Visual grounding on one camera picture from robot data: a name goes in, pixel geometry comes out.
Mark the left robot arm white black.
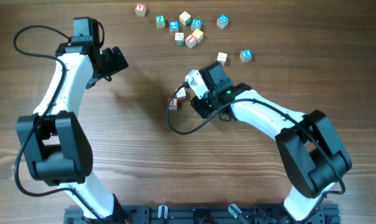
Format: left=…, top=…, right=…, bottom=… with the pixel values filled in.
left=14, top=17, right=129, bottom=223

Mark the red number 6 block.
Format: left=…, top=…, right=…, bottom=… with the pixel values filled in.
left=217, top=52, right=227, bottom=66

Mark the red letter A block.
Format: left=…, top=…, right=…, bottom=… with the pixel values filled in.
left=176, top=87, right=186, bottom=100

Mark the white green top block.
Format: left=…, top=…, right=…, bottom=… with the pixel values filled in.
left=179, top=11, right=191, bottom=26

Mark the blue letter D block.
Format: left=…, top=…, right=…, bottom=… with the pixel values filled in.
left=191, top=18, right=201, bottom=31

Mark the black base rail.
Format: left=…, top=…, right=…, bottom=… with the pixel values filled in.
left=63, top=204, right=341, bottom=224

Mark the red letter I block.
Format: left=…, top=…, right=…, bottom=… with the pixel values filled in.
left=168, top=97, right=178, bottom=110

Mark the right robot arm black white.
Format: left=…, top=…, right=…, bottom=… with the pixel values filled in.
left=185, top=62, right=352, bottom=222

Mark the green picture block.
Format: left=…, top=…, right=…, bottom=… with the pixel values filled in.
left=175, top=32, right=185, bottom=45

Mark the red letter Y block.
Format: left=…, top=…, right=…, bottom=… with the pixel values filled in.
left=135, top=2, right=147, bottom=17

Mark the blue letter X block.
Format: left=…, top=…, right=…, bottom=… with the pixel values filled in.
left=240, top=49, right=252, bottom=62

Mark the blue letter S block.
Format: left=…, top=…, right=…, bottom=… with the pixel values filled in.
left=168, top=21, right=179, bottom=34

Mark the blue block far right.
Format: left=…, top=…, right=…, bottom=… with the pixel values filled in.
left=216, top=14, right=229, bottom=29

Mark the yellow block upper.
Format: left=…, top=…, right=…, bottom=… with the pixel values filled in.
left=192, top=29, right=204, bottom=43

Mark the red letter block centre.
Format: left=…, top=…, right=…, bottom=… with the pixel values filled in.
left=184, top=34, right=197, bottom=49

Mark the green letter Z block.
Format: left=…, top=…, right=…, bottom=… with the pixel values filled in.
left=155, top=15, right=165, bottom=28

